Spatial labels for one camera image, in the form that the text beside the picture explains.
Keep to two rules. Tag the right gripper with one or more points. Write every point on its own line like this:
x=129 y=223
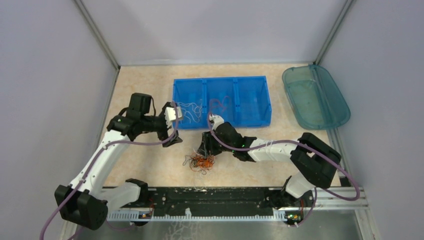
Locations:
x=207 y=144

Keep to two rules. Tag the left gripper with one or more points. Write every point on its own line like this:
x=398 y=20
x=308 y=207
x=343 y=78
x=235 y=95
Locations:
x=164 y=135

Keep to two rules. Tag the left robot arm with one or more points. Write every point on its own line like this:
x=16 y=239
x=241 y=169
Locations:
x=109 y=159

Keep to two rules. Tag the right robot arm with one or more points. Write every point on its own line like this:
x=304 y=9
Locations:
x=312 y=157

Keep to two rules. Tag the blue three-compartment bin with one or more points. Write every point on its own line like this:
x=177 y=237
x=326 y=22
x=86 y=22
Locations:
x=244 y=101

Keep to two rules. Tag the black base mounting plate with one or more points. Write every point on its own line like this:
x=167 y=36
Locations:
x=219 y=201

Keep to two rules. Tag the teal transparent plastic lid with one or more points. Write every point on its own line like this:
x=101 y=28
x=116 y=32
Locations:
x=314 y=97

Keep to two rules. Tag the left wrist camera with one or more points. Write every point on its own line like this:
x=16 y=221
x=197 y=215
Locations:
x=172 y=115

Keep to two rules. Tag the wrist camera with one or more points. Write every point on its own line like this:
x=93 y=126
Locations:
x=215 y=121
x=172 y=115

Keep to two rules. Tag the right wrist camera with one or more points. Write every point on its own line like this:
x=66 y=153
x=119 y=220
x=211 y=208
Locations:
x=215 y=121

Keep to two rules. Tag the aluminium front rail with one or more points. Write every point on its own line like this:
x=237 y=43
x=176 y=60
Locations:
x=336 y=199

